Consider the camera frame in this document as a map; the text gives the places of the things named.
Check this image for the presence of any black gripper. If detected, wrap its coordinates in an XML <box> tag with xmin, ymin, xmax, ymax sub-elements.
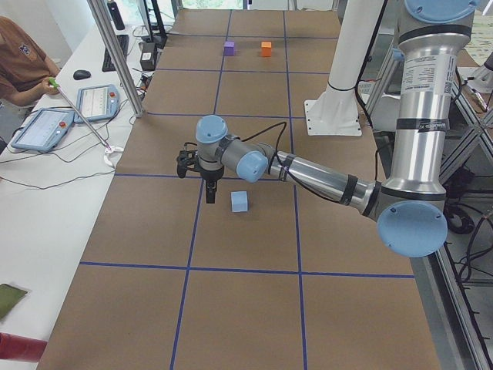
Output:
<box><xmin>200</xmin><ymin>167</ymin><xmax>224</xmax><ymax>204</ymax></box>

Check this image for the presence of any light blue foam block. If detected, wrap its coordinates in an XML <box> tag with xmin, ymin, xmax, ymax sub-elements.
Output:
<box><xmin>230</xmin><ymin>190</ymin><xmax>249</xmax><ymax>213</ymax></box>

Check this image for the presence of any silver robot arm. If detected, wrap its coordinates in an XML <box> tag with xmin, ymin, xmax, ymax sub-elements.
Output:
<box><xmin>179</xmin><ymin>1</ymin><xmax>478</xmax><ymax>257</ymax></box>

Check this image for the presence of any purple foam block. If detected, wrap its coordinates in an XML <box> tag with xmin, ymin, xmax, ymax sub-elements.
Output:
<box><xmin>223</xmin><ymin>40</ymin><xmax>236</xmax><ymax>56</ymax></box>

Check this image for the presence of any orange foam block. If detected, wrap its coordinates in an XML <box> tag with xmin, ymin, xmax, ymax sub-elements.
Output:
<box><xmin>260</xmin><ymin>41</ymin><xmax>272</xmax><ymax>58</ymax></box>

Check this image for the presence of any far blue teach pendant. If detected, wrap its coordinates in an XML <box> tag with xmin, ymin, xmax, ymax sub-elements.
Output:
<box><xmin>76</xmin><ymin>84</ymin><xmax>119</xmax><ymax>122</ymax></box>

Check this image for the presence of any blue teach pendant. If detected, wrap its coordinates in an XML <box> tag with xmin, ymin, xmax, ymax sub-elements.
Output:
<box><xmin>11</xmin><ymin>109</ymin><xmax>74</xmax><ymax>153</ymax></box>
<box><xmin>76</xmin><ymin>84</ymin><xmax>119</xmax><ymax>122</ymax></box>

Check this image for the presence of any black power adapter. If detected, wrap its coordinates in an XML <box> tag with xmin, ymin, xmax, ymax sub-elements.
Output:
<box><xmin>139</xmin><ymin>42</ymin><xmax>157</xmax><ymax>71</ymax></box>

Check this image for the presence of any black keyboard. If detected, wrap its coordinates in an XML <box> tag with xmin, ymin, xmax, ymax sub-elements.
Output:
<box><xmin>101</xmin><ymin>34</ymin><xmax>130</xmax><ymax>73</ymax></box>

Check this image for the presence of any black computer mouse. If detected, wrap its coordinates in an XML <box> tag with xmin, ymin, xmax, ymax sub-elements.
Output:
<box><xmin>72</xmin><ymin>69</ymin><xmax>92</xmax><ymax>81</ymax></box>

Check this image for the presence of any near blue teach pendant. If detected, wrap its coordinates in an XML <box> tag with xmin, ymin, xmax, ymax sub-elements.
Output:
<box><xmin>11</xmin><ymin>109</ymin><xmax>74</xmax><ymax>153</ymax></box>

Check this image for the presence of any metal pointer stick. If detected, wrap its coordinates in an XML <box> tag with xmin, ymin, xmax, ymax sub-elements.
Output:
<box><xmin>48</xmin><ymin>77</ymin><xmax>116</xmax><ymax>154</ymax></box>

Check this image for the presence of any person in brown shirt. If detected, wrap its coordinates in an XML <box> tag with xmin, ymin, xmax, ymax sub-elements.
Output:
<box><xmin>1</xmin><ymin>16</ymin><xmax>60</xmax><ymax>106</ymax></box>

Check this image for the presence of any green bean bag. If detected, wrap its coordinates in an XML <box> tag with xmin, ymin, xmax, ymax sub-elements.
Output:
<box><xmin>0</xmin><ymin>284</ymin><xmax>28</xmax><ymax>319</ymax></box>

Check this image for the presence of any red cylinder object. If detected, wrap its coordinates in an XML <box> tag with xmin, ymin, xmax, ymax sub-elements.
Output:
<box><xmin>1</xmin><ymin>332</ymin><xmax>48</xmax><ymax>362</ymax></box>

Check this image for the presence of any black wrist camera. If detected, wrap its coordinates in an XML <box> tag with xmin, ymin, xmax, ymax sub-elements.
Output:
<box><xmin>176</xmin><ymin>142</ymin><xmax>200</xmax><ymax>178</ymax></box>

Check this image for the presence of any white camera stand pole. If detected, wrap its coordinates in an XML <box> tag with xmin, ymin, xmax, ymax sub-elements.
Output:
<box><xmin>304</xmin><ymin>0</ymin><xmax>385</xmax><ymax>136</ymax></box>

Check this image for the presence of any aluminium frame post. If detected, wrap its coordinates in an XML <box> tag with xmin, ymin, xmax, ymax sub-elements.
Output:
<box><xmin>87</xmin><ymin>0</ymin><xmax>143</xmax><ymax>118</ymax></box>

